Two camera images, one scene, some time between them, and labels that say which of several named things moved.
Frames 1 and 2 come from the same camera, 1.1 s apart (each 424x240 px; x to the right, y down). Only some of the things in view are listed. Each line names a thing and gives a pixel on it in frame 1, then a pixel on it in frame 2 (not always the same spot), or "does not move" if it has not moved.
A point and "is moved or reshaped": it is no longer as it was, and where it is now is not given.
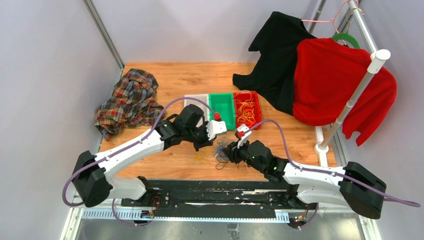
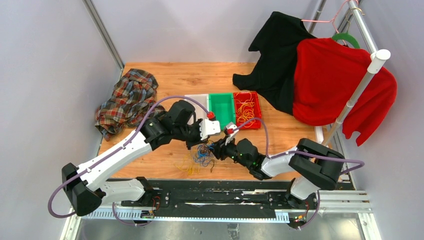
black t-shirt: (273, 76) does not move
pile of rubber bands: (222, 158) → (204, 150)
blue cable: (220, 148) is moved or reshaped
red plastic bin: (247, 109) does not move
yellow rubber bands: (245, 112) does not move
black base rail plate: (214, 195) does not move
